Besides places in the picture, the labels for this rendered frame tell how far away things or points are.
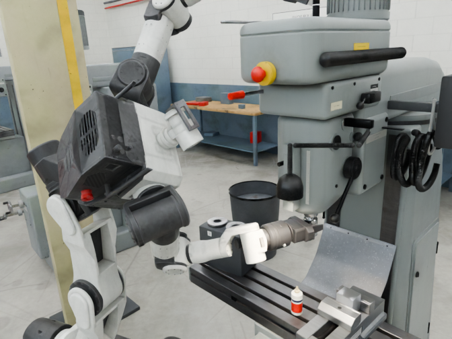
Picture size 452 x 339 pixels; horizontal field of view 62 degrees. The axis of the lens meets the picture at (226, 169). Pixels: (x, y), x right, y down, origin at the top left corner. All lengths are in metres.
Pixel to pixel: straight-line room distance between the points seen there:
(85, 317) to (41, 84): 1.48
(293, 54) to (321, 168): 0.36
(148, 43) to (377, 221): 1.09
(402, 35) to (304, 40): 4.65
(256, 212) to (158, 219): 2.29
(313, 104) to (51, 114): 1.81
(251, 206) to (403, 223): 1.78
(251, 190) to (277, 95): 2.54
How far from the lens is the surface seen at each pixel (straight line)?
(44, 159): 1.32
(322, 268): 1.73
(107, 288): 1.44
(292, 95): 1.09
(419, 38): 5.51
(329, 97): 1.04
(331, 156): 1.14
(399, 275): 1.72
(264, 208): 3.21
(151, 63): 1.22
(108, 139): 0.96
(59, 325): 1.84
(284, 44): 0.98
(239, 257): 1.60
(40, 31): 2.51
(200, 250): 1.23
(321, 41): 0.98
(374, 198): 1.60
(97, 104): 1.01
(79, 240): 1.32
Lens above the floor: 1.82
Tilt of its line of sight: 18 degrees down
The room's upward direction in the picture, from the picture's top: 3 degrees counter-clockwise
